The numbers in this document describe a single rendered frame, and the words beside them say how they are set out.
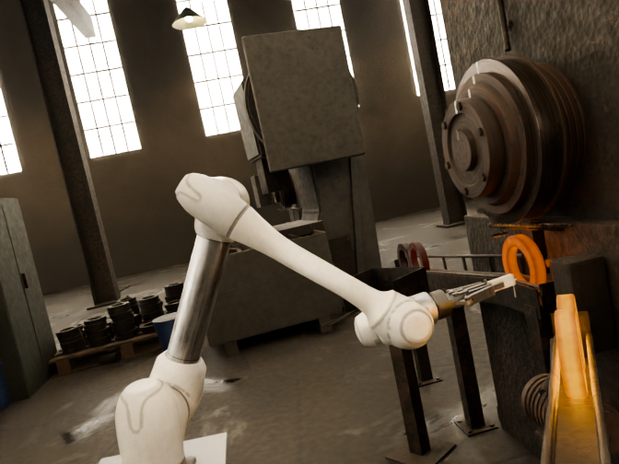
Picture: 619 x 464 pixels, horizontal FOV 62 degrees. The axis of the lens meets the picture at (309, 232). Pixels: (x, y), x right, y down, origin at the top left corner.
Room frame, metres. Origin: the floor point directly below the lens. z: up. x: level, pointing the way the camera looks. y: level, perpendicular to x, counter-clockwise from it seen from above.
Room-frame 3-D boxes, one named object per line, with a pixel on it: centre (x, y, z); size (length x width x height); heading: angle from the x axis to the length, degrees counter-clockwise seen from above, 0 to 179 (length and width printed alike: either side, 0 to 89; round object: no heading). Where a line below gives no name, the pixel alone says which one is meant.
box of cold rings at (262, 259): (4.11, 0.45, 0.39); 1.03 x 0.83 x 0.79; 102
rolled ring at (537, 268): (1.48, -0.59, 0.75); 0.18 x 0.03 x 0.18; 6
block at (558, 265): (1.24, -0.64, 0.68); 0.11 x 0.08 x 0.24; 98
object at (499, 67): (1.48, -0.59, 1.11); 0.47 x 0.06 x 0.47; 8
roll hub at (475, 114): (1.46, -0.49, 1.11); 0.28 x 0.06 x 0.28; 8
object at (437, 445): (1.93, -0.24, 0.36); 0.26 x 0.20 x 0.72; 43
